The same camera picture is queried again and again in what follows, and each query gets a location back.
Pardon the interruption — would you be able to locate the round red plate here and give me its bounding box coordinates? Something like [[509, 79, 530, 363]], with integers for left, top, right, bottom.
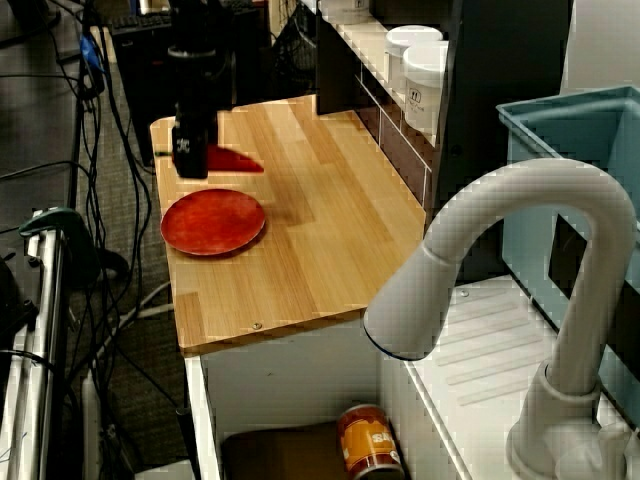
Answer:
[[159, 188, 267, 258]]

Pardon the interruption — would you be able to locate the silver aluminium frame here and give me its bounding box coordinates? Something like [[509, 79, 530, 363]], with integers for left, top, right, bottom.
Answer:
[[0, 214, 69, 480]]

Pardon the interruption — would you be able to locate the teal plastic bin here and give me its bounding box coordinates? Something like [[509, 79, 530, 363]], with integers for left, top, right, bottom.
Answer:
[[495, 84, 640, 431]]

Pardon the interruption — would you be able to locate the brown cardboard sheet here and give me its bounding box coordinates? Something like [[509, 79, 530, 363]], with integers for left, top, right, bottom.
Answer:
[[219, 419, 351, 480]]

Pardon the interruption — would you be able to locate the black door handle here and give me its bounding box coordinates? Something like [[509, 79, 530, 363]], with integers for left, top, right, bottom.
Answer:
[[174, 407, 202, 480]]

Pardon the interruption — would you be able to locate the plain white lidded jar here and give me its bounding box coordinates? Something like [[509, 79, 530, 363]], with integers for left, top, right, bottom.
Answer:
[[384, 24, 445, 96]]

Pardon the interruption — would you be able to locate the orange soup can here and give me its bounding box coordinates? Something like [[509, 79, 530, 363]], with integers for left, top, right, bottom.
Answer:
[[335, 403, 405, 480]]

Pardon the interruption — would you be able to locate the green clamp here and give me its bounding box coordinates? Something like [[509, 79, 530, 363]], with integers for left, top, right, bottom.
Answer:
[[18, 206, 101, 286]]

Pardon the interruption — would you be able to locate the cream wall shelf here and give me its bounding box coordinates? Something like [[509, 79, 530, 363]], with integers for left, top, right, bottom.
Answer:
[[319, 14, 441, 146]]

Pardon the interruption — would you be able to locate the white jar house print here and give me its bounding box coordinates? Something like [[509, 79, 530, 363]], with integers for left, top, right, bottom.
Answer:
[[402, 41, 450, 135]]

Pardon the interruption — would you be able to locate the white toy sink unit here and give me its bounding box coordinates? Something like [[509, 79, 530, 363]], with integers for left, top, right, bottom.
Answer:
[[184, 272, 640, 480]]

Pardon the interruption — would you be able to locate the white cable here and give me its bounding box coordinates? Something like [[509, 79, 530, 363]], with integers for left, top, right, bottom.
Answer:
[[94, 279, 176, 351]]

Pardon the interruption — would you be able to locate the grey desk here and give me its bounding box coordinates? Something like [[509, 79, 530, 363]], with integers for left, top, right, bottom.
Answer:
[[0, 0, 84, 201]]

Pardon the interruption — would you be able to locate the black box stand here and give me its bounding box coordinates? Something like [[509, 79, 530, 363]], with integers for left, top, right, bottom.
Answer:
[[109, 14, 261, 167]]

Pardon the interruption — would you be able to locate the black cable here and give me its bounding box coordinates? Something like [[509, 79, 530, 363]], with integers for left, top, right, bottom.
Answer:
[[97, 29, 156, 301]]

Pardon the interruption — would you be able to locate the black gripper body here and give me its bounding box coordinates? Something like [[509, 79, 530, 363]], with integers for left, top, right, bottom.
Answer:
[[172, 97, 220, 134]]

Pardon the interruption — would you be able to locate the black hood cabinet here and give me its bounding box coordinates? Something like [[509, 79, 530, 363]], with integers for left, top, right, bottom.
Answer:
[[369, 0, 574, 281]]

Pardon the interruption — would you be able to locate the red pepper green stem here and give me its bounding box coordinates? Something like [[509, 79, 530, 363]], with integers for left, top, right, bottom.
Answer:
[[154, 143, 265, 175]]

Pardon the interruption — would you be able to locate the grey toy faucet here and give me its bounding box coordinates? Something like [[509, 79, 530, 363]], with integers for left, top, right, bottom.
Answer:
[[362, 157, 640, 480]]

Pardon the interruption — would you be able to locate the black keyboard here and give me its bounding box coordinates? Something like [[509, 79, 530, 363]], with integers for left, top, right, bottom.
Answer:
[[110, 13, 174, 33]]

